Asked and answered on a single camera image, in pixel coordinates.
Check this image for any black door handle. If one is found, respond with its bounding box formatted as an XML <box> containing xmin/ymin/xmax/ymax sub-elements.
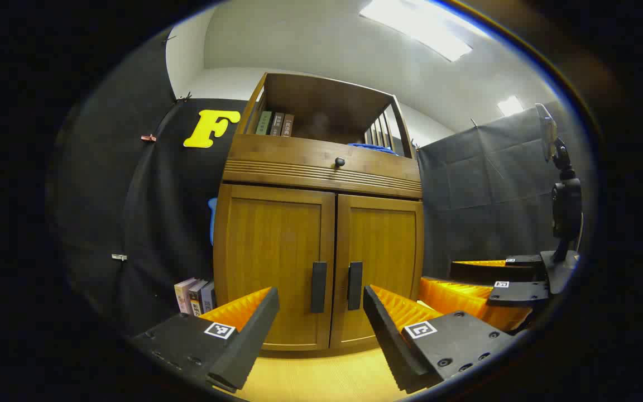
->
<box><xmin>347</xmin><ymin>261</ymin><xmax>363</xmax><ymax>312</ymax></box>
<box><xmin>310</xmin><ymin>261</ymin><xmax>328</xmax><ymax>314</ymax></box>

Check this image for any black backdrop cloth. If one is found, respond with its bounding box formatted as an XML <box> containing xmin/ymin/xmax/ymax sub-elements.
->
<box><xmin>48</xmin><ymin>28</ymin><xmax>582</xmax><ymax>338</ymax></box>

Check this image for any lilac standing book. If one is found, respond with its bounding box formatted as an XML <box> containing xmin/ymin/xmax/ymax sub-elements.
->
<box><xmin>200</xmin><ymin>281</ymin><xmax>217</xmax><ymax>314</ymax></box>

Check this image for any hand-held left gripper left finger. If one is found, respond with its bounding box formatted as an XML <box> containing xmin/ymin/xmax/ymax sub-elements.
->
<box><xmin>130</xmin><ymin>286</ymin><xmax>280</xmax><ymax>393</ymax></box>

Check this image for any small ceiling light panel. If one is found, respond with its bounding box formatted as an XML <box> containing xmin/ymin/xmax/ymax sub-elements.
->
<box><xmin>497</xmin><ymin>95</ymin><xmax>525</xmax><ymax>117</ymax></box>

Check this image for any large ceiling light panel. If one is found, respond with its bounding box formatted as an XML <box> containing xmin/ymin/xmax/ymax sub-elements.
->
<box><xmin>359</xmin><ymin>0</ymin><xmax>474</xmax><ymax>63</ymax></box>

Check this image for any wooden cabinet drawer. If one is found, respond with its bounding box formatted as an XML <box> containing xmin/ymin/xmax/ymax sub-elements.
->
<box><xmin>222</xmin><ymin>133</ymin><xmax>424</xmax><ymax>200</ymax></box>

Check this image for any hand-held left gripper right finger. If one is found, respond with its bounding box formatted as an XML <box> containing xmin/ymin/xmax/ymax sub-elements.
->
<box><xmin>363</xmin><ymin>285</ymin><xmax>517</xmax><ymax>394</ymax></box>

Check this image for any wooden shoe cabinet door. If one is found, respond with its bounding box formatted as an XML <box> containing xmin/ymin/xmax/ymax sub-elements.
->
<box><xmin>214</xmin><ymin>184</ymin><xmax>336</xmax><ymax>351</ymax></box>
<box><xmin>330</xmin><ymin>194</ymin><xmax>425</xmax><ymax>350</ymax></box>

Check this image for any wooden double-door shoe cabinet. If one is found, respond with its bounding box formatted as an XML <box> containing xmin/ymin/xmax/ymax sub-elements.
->
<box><xmin>213</xmin><ymin>71</ymin><xmax>425</xmax><ymax>353</ymax></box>

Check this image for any blue cloth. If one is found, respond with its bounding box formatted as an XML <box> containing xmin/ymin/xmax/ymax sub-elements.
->
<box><xmin>348</xmin><ymin>142</ymin><xmax>400</xmax><ymax>156</ymax></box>

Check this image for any pink standing book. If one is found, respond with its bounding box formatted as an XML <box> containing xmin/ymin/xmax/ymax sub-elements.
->
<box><xmin>174</xmin><ymin>277</ymin><xmax>197</xmax><ymax>314</ymax></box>

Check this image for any dark orange-label standing book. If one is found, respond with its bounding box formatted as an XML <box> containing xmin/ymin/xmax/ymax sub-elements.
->
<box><xmin>189</xmin><ymin>280</ymin><xmax>208</xmax><ymax>317</ymax></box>

